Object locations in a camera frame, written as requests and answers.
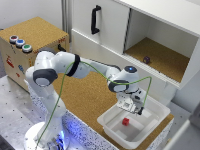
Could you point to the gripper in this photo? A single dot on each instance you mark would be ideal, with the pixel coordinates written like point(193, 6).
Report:
point(128, 104)

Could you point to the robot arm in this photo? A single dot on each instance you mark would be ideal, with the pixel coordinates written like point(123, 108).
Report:
point(53, 66)

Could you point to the pink block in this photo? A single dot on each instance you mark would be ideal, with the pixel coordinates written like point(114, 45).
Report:
point(125, 121)

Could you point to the purple block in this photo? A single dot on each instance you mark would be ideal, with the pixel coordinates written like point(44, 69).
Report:
point(146, 59)

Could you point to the white plastic box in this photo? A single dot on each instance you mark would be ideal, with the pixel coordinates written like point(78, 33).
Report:
point(133, 128)

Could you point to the white cabinet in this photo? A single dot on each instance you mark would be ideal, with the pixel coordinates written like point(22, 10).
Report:
point(156, 50)

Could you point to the white sliding door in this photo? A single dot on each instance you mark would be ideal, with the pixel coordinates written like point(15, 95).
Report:
point(110, 23)

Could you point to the wooden drawer box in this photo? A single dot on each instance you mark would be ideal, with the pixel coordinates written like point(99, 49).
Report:
point(31, 40)

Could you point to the green button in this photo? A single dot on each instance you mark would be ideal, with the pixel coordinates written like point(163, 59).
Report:
point(26, 48)

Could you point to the blue button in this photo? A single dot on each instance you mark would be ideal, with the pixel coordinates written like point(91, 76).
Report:
point(20, 42)

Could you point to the red button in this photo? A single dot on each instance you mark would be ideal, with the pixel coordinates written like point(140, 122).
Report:
point(13, 39)

